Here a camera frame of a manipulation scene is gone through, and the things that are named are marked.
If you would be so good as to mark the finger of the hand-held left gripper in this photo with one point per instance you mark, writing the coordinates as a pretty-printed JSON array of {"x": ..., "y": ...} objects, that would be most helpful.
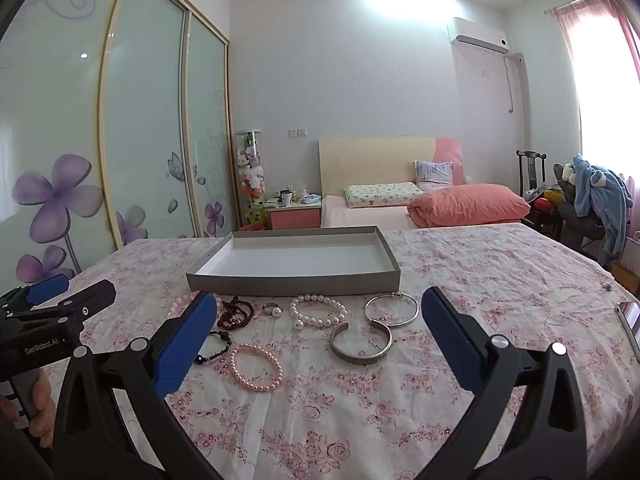
[
  {"x": 50, "y": 287},
  {"x": 85, "y": 302}
]

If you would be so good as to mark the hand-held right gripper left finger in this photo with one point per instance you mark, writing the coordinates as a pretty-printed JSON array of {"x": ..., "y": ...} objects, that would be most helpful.
[{"x": 192, "y": 340}]

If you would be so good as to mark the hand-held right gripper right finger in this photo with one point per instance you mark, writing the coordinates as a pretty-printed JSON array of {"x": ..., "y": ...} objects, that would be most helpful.
[{"x": 450, "y": 340}]

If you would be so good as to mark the thin silver bangle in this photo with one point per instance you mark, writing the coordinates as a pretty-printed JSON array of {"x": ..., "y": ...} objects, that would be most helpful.
[{"x": 395, "y": 324}]

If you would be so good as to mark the grey cardboard tray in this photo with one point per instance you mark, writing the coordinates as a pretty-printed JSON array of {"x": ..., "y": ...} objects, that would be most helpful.
[{"x": 300, "y": 260}]

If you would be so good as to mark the person's left hand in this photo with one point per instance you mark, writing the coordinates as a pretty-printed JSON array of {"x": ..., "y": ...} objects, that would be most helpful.
[{"x": 44, "y": 402}]

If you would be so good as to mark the salmon duvet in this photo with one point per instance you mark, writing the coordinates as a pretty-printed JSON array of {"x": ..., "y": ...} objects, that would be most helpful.
[{"x": 465, "y": 205}]

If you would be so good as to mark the pink and beige nightstand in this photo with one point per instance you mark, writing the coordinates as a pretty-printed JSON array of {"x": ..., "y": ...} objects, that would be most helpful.
[{"x": 295, "y": 217}]

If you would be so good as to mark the floral print pillow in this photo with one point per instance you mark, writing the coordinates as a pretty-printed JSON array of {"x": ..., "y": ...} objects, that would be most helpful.
[{"x": 382, "y": 195}]

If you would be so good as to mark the purple print pillow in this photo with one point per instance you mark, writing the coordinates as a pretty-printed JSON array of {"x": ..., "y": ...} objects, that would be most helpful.
[{"x": 434, "y": 175}]

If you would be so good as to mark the white mug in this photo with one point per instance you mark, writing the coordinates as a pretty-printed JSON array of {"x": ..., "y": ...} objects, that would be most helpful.
[{"x": 286, "y": 199}]

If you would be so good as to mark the grey chair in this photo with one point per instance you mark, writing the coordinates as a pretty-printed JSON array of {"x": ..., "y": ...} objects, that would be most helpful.
[{"x": 575, "y": 220}]

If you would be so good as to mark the clear tube of plush toys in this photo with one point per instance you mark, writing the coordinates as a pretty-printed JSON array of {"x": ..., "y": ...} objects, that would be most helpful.
[{"x": 250, "y": 170}]

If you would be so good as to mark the smartphone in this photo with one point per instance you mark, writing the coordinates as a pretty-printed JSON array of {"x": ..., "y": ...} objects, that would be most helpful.
[{"x": 631, "y": 320}]

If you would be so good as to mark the dark wooden chair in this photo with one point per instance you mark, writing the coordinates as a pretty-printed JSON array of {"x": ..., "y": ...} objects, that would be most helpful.
[{"x": 530, "y": 170}]

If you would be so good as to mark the bed with beige headboard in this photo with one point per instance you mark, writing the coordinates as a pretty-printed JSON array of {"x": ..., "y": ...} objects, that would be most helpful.
[{"x": 365, "y": 160}]

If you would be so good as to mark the sliding door wardrobe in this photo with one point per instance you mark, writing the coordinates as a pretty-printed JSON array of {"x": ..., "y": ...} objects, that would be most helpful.
[{"x": 145, "y": 110}]

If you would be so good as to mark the blue plush garment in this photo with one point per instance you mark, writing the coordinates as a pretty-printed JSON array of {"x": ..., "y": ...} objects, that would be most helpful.
[{"x": 595, "y": 190}]

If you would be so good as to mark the white air conditioner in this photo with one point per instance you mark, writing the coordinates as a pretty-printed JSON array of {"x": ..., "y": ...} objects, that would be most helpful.
[{"x": 477, "y": 35}]

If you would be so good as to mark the pink curtain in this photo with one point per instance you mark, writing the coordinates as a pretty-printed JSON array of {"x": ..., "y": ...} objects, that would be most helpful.
[{"x": 570, "y": 30}]

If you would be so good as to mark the wall switch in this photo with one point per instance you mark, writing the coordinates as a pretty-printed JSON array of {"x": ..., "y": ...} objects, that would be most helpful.
[{"x": 297, "y": 132}]

